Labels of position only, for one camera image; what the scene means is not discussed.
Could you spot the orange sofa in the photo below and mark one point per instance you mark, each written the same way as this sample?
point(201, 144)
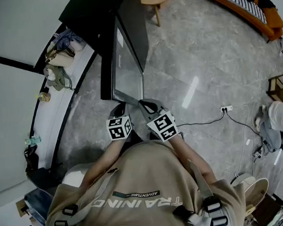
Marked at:
point(275, 25)

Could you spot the olive green shoulder bag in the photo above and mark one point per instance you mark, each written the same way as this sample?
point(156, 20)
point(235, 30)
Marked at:
point(57, 81)

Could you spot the person's right forearm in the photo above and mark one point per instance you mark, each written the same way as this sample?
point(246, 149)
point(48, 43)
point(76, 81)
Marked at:
point(190, 155)

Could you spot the beige tote bag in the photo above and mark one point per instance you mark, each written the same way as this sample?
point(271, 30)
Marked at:
point(60, 59)

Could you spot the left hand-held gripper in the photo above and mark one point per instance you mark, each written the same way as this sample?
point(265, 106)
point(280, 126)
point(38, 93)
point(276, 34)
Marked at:
point(119, 127)

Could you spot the blue plaid shirt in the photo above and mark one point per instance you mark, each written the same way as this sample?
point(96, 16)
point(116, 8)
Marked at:
point(66, 39)

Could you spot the brown cardboard box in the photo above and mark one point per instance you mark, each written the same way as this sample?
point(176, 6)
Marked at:
point(22, 206)

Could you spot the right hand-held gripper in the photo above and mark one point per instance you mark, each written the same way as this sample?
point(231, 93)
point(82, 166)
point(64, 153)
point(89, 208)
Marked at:
point(163, 126)

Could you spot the dark brown cabinet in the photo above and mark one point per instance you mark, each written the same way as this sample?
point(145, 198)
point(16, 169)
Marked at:
point(267, 212)

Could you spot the white roller blind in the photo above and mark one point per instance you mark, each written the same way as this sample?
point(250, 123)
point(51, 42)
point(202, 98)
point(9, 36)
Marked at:
point(16, 22)
point(9, 119)

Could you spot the black trousers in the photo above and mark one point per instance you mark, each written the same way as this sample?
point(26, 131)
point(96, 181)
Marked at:
point(140, 138)

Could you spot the grey harness with black buckles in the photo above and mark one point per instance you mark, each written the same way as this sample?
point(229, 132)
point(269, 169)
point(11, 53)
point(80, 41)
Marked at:
point(200, 178)

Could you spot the black handbag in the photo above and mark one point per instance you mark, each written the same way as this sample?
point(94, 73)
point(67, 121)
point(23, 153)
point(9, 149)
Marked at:
point(31, 159)

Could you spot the mint green water bottle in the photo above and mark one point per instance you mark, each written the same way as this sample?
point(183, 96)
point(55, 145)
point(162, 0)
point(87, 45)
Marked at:
point(33, 140)

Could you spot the small black white device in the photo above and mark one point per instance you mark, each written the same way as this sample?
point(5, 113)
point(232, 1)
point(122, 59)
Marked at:
point(257, 154)

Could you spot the person's left forearm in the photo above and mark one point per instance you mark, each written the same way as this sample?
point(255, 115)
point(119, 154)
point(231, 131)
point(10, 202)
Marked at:
point(103, 158)

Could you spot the grey blue storage box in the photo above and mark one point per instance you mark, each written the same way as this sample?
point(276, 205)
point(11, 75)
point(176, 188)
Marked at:
point(38, 204)

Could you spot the white power strip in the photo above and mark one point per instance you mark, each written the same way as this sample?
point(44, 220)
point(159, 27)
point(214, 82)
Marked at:
point(226, 108)

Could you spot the wooden shelf rack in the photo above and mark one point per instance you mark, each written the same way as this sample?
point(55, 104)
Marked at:
point(271, 87)

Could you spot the white crumpled cloth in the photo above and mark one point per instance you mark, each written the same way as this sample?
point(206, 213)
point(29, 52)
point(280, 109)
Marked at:
point(50, 74)

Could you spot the beige printed t-shirt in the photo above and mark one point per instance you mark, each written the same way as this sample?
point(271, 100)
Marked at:
point(140, 170)

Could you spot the black flat case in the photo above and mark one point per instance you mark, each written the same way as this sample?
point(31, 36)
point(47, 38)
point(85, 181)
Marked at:
point(46, 180)

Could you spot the white ledge with black edge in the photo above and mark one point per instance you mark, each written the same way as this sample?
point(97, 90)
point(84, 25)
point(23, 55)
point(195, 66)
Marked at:
point(56, 111)

